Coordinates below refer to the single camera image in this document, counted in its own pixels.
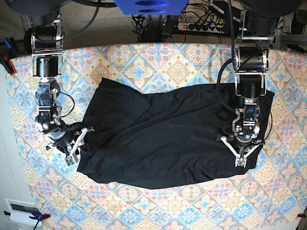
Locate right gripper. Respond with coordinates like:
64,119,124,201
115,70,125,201
45,122,94,161

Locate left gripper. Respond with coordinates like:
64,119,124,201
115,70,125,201
216,135,265,161

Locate black long-sleeve t-shirt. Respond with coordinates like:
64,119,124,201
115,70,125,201
77,78,260,189

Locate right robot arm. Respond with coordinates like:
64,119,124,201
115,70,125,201
27,12,93,166

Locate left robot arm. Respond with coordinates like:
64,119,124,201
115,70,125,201
218,6,279,167

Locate patterned tile tablecloth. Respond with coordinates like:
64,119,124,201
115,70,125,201
5,43,307,230

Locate lower left table clamp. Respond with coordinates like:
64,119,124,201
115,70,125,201
4,211,50,230

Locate table clamp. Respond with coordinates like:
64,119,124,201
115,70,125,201
0,37,17,76
4,211,50,230
297,213,307,218

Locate lower right table clamp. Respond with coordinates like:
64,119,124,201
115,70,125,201
297,213,307,218

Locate upper left table clamp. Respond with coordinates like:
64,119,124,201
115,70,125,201
0,37,17,76

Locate white power strip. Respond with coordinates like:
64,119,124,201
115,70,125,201
177,23,224,34

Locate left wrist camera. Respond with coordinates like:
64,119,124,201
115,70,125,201
235,158,247,168

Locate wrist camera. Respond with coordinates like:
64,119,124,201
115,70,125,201
65,155,78,166
235,158,247,168

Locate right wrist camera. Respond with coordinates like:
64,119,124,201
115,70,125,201
65,155,78,166

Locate white wall outlet box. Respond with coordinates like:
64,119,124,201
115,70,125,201
5,198,39,226

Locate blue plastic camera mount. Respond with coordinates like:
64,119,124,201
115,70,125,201
114,0,188,15

